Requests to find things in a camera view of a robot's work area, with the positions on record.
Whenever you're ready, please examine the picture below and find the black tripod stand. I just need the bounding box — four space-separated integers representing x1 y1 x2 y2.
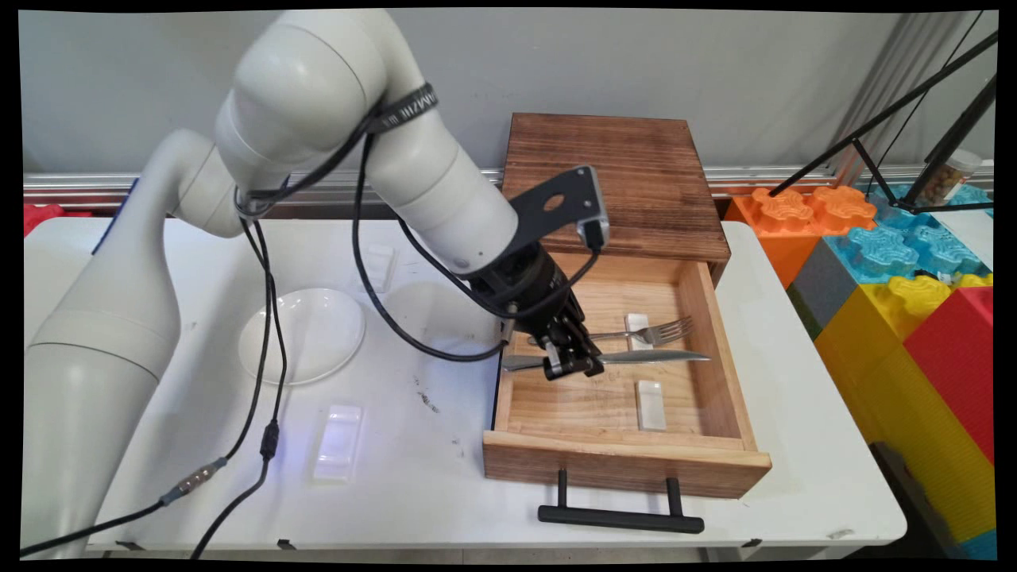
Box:
767 32 999 218

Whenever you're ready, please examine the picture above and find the silver serrated table knife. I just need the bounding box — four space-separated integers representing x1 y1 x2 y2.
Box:
502 348 712 373

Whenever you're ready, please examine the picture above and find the red giant building block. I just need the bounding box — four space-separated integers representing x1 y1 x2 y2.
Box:
902 288 996 470

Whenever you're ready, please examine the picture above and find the white ceramic cutlery rest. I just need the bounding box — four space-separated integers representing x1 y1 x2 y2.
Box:
635 380 668 432
625 313 657 352
312 404 365 483
362 243 398 293

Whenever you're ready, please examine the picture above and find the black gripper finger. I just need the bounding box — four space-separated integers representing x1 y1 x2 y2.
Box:
559 305 597 351
543 329 606 381

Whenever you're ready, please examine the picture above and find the silver metal fork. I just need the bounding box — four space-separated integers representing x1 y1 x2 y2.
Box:
528 316 694 348

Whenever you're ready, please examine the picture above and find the black drawer handle bar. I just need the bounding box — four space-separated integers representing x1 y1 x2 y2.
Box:
538 469 706 534

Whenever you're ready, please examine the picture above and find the orange giant building block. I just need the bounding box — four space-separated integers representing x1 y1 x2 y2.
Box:
725 187 876 291

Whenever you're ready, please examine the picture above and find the black looped cable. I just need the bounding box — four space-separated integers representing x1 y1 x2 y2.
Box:
350 131 513 364

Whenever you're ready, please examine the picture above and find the light blue giant building block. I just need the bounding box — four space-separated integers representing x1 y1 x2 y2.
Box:
825 187 994 287

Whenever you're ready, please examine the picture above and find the white round ceramic plate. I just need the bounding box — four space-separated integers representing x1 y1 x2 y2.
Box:
238 288 366 387

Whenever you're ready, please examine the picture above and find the light wooden drawer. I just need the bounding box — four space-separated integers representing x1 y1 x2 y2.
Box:
482 253 773 500

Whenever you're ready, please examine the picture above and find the small red object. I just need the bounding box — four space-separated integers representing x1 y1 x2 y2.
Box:
24 203 66 236

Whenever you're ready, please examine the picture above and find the black strap with white print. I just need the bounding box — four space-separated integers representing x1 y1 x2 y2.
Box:
373 82 439 133

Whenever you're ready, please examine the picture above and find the aluminium wall rail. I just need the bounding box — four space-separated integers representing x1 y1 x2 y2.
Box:
24 167 994 210

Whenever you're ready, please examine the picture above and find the clear jar with nuts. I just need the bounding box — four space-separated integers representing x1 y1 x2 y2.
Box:
924 149 983 210

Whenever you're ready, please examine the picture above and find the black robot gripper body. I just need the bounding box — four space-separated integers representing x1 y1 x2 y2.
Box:
465 242 586 347

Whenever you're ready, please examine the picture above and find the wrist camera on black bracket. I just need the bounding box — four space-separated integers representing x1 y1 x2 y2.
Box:
507 164 611 251

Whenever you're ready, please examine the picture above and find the yellow giant building block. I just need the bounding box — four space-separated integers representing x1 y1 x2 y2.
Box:
814 274 998 545

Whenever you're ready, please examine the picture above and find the dark wooden drawer cabinet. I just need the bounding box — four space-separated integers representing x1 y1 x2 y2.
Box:
499 112 732 287

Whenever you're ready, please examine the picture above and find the grey giant building block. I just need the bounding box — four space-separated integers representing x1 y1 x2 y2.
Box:
789 238 860 336

